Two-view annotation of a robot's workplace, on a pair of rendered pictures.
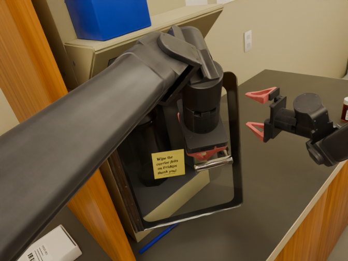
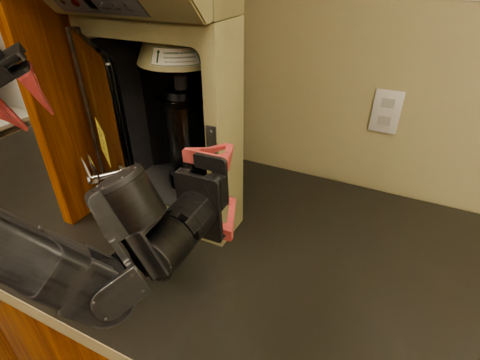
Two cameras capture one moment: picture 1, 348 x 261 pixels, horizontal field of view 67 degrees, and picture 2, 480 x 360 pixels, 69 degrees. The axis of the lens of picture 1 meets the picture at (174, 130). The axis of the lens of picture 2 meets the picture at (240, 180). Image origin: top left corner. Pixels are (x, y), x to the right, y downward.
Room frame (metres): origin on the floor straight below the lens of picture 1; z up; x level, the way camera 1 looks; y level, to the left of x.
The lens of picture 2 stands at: (0.47, -0.64, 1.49)
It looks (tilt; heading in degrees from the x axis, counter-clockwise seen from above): 32 degrees down; 63
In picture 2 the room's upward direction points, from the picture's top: straight up
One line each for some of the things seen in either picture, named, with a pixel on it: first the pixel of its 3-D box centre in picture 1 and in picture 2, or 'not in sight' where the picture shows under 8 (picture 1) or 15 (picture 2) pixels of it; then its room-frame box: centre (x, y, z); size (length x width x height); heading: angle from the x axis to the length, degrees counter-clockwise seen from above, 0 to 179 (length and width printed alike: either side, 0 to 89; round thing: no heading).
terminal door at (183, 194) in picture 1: (180, 162); (108, 150); (0.51, 0.00, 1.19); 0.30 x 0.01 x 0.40; 94
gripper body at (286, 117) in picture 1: (286, 119); (190, 216); (0.57, -0.29, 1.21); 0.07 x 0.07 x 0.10; 38
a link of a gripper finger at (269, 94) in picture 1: (261, 101); (215, 167); (0.63, -0.25, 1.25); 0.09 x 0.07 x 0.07; 38
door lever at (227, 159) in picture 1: (212, 159); (100, 166); (0.49, -0.07, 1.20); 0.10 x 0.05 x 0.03; 94
